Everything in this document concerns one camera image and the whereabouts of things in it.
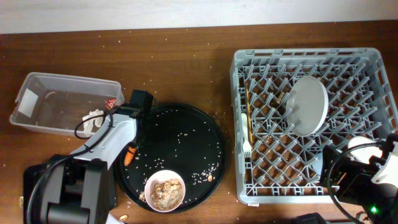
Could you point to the red snack wrapper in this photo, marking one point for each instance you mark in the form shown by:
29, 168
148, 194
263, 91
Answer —
111, 103

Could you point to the white tissue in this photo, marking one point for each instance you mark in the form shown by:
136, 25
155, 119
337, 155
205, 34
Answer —
93, 120

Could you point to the grey plate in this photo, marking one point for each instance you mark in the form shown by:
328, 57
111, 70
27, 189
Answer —
308, 106

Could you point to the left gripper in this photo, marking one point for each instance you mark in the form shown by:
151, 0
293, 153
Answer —
140, 144

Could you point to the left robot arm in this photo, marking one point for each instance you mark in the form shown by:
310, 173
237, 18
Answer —
112, 138

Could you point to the orange carrot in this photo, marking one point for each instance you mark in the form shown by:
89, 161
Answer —
129, 155

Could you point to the clear plastic bin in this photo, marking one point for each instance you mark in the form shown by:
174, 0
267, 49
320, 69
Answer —
55, 104

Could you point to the blue plastic cup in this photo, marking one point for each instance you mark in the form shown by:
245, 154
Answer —
318, 164

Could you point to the white plastic fork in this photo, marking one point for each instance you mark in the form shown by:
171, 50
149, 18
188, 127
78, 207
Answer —
246, 143

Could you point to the grey plastic dishwasher rack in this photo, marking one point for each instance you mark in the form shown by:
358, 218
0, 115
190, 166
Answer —
361, 103

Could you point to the wooden chopstick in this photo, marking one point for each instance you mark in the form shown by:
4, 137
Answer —
248, 113

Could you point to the round black tray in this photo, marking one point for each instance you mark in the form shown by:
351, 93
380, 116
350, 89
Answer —
183, 139

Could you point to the black rectangular tray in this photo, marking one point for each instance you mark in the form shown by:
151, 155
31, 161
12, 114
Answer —
31, 186

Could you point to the nut on table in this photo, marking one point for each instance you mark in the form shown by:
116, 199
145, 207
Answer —
123, 218

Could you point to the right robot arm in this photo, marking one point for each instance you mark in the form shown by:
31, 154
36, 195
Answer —
375, 213

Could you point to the small white cup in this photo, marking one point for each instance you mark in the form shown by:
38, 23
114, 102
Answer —
364, 154

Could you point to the white bowl with food scraps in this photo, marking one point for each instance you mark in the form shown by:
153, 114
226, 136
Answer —
165, 191

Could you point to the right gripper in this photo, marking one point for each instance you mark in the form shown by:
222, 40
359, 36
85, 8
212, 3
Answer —
357, 172

